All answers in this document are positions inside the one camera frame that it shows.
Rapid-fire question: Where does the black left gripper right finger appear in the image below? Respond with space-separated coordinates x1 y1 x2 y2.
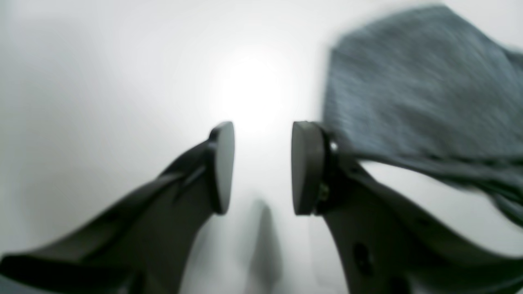
291 121 522 294

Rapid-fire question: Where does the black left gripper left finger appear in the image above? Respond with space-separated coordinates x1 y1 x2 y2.
1 121 235 294

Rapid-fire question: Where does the grey t-shirt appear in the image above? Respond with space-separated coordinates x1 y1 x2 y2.
322 5 523 226

